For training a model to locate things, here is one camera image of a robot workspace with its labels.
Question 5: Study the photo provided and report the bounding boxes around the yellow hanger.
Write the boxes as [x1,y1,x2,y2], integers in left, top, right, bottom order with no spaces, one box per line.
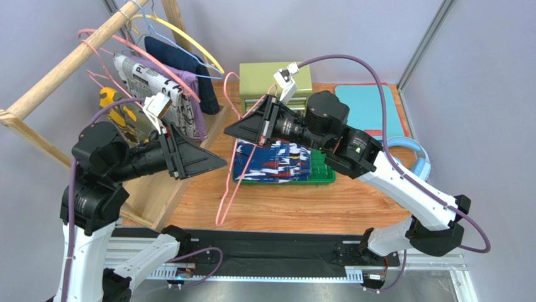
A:
[132,14,225,74]

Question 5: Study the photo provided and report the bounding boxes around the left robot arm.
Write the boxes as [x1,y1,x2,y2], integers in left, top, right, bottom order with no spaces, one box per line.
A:
[53,121,226,301]

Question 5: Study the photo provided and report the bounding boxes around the dark blue jeans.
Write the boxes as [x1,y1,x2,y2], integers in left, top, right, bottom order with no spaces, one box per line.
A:
[144,36,220,115]

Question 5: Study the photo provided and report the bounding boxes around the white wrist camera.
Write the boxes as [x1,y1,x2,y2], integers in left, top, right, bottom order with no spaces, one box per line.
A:
[274,62,299,105]
[142,92,172,134]

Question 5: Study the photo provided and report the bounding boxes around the blue white patterned trousers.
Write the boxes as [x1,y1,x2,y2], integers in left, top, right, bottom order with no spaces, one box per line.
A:
[232,140,312,183]

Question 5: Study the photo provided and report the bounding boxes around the pink wire hanger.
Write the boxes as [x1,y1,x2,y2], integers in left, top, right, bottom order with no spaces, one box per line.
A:
[215,72,278,227]

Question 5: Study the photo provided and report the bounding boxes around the blue wire hanger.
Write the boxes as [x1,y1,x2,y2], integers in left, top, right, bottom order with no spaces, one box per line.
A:
[125,1,226,80]

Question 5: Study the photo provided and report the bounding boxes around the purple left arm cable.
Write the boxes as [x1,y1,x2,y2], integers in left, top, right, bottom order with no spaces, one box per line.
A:
[60,97,225,302]

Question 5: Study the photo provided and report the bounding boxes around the green mini drawer chest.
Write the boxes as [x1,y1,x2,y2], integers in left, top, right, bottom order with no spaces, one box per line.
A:
[239,62,313,114]

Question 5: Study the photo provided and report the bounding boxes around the camouflage trousers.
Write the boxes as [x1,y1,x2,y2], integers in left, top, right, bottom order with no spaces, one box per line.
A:
[106,97,166,147]

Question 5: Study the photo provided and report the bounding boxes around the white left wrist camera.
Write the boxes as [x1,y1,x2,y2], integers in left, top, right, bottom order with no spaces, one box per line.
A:
[142,92,172,134]

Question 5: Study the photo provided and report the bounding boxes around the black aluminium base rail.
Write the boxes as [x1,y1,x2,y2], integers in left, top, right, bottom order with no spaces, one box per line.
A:
[86,226,467,290]

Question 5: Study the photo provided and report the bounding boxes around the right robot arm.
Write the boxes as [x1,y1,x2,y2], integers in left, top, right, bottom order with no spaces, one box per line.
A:
[225,91,471,257]

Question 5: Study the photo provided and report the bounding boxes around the purple trousers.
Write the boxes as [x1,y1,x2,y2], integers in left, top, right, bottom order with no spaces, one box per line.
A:
[131,55,209,142]

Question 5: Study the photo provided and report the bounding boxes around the pink hanger with newspaper trousers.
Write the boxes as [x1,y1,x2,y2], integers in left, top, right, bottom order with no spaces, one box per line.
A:
[77,28,201,103]

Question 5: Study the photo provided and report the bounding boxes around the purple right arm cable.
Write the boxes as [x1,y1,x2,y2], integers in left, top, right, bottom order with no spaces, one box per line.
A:
[298,54,491,294]

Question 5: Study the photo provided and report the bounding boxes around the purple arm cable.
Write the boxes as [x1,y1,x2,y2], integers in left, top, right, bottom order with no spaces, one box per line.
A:
[60,97,225,302]
[298,54,491,294]

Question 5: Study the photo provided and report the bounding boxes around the wooden clothes rack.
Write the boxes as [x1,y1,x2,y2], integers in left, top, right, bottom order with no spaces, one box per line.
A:
[0,0,230,232]

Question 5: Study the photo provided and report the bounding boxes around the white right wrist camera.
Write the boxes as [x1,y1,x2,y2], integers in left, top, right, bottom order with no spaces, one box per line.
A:
[274,62,299,105]

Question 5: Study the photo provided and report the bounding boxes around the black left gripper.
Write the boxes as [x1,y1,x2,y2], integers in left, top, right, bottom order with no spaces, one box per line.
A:
[109,121,228,182]

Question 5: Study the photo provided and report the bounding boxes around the green plastic tray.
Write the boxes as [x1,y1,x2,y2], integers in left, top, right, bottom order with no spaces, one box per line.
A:
[232,142,336,186]

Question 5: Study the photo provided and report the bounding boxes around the light blue headphones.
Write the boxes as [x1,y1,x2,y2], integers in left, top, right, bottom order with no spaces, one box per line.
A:
[386,137,432,182]

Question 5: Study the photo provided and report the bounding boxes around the newspaper print trousers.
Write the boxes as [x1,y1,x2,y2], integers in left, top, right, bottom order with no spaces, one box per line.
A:
[113,53,198,139]

